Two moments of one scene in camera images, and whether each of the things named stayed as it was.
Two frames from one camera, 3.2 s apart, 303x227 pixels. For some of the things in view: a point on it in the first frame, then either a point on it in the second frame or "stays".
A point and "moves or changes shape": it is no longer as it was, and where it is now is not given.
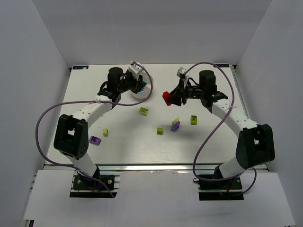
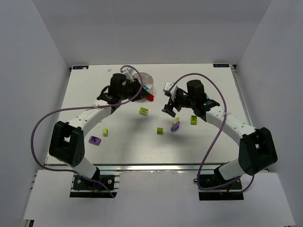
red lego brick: (166, 95) moves or changes shape
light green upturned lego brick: (143, 111) stays
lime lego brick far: (193, 119) stays
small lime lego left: (105, 131) stays
